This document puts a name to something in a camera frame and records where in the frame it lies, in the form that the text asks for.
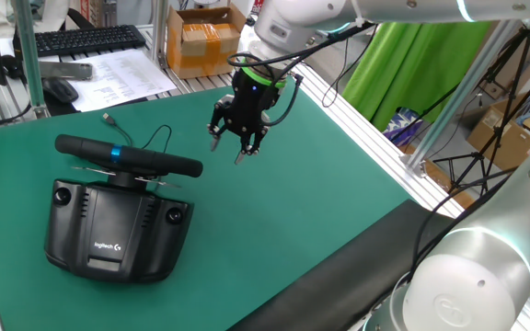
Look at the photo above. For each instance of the green table mat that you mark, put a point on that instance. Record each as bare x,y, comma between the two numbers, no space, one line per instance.
269,207

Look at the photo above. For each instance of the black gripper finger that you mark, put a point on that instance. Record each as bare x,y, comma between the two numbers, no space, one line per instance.
251,144
215,126

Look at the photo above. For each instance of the silver metal plate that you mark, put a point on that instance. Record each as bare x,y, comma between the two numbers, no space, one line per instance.
67,70

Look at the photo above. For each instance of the green cloth curtain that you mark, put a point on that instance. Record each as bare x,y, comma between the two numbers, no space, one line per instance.
398,69

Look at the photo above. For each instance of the blue white patterned bag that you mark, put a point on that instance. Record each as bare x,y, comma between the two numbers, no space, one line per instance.
400,124

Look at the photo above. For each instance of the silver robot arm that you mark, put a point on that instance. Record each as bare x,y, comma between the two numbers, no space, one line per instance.
476,276

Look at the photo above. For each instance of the taped cardboard box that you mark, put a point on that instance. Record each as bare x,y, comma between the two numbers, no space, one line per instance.
200,46

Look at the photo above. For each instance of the black Logitech wheel base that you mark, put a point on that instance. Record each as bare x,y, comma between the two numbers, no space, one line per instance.
108,220

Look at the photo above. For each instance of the black computer keyboard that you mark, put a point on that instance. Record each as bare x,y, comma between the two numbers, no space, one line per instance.
81,40

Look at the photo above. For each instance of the black computer mouse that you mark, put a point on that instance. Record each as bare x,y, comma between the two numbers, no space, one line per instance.
60,89

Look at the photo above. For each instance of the black leather steering wheel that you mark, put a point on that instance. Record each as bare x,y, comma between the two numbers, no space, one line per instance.
154,161

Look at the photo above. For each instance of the black tripod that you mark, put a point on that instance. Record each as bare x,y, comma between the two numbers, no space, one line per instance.
479,157

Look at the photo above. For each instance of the white printed paper sheet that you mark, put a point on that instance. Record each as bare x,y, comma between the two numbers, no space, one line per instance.
118,78

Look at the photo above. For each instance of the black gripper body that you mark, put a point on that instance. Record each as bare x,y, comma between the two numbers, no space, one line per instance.
251,106

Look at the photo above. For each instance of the open cardboard box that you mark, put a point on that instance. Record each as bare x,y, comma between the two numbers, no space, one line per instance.
513,142

